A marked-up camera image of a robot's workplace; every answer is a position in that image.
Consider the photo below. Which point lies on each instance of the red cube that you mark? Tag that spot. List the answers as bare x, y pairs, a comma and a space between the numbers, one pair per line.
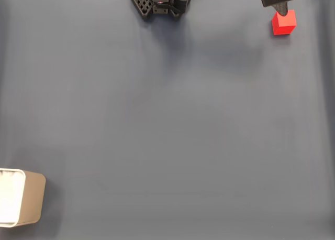
285, 25

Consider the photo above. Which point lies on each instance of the white beige open box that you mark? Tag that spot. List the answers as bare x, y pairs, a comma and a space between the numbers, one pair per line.
26, 198

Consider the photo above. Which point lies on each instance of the dark grey table mat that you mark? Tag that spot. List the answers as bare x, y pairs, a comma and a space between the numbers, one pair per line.
183, 132

